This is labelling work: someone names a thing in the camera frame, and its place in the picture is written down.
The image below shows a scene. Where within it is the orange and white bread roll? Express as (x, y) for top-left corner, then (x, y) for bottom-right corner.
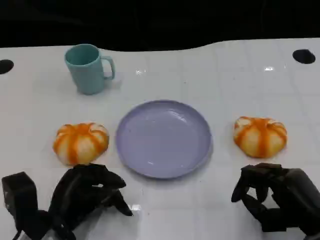
(233, 116), (288, 159)
(52, 121), (110, 166)

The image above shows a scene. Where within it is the black table cable hole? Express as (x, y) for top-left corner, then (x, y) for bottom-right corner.
(292, 49), (316, 65)
(0, 59), (15, 75)

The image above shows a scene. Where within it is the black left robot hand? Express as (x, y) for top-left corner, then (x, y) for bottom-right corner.
(47, 163), (134, 240)

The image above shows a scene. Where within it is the pale green mug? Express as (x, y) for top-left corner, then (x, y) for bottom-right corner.
(64, 43), (116, 96)

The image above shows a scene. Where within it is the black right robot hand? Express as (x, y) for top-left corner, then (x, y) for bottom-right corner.
(230, 162), (320, 240)

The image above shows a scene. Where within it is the lilac plate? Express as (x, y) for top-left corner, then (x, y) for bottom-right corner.
(115, 99), (213, 180)

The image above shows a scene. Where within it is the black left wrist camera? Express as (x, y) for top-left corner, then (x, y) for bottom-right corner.
(1, 171), (39, 232)

